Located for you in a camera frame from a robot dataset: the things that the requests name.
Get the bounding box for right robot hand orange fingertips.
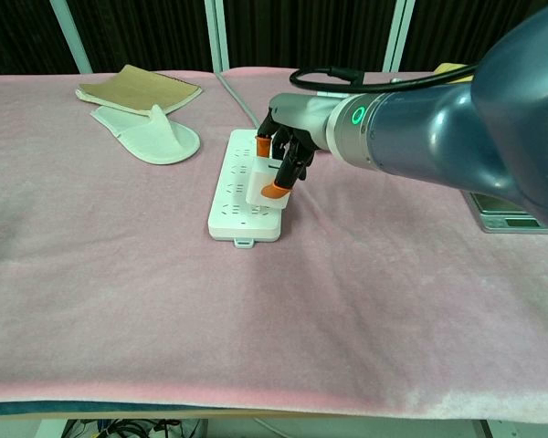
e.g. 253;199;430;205
254;93;351;201

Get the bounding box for white plug adapter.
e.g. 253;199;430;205
245;154;293;210

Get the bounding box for white power strip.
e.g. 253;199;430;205
207;129;287;250

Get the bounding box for white disposable slipper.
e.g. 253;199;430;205
90;103;201;165

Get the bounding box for brown spiral notebook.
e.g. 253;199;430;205
75;64;203;115

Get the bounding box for silver digital scale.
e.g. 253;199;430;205
460;191;548;235

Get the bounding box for pink table cloth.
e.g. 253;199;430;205
0;67;548;419

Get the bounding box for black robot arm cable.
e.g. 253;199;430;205
289;63;480;96

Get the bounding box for grey power strip cable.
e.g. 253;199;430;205
215;71;259;131

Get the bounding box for white frame post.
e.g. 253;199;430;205
383;0;416;72
204;0;232;72
49;0;93;74

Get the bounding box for black floor cable bundle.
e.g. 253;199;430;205
63;417;206;438

